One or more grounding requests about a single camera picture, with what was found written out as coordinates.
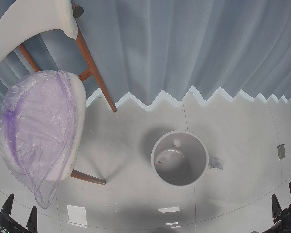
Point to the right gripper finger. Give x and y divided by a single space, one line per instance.
290 191
275 207

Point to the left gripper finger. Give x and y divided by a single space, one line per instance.
8 204
32 219

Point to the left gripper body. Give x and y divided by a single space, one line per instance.
9 224

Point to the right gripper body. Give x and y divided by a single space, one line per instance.
284 224

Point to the purple plastic bag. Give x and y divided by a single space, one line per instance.
34 118

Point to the white trash bin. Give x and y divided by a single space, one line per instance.
177 163

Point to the crumpled clear printed wrapper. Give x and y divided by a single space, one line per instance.
214 164

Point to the white cushioned wooden chair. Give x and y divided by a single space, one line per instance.
6 27

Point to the pale blue curtain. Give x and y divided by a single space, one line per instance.
181 45

